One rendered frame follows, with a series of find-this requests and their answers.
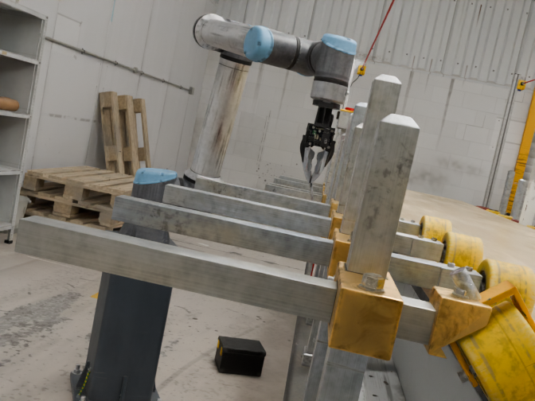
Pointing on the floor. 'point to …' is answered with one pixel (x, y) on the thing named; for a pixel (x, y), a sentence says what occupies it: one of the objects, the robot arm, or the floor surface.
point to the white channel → (529, 201)
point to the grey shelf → (19, 21)
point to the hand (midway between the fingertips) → (310, 177)
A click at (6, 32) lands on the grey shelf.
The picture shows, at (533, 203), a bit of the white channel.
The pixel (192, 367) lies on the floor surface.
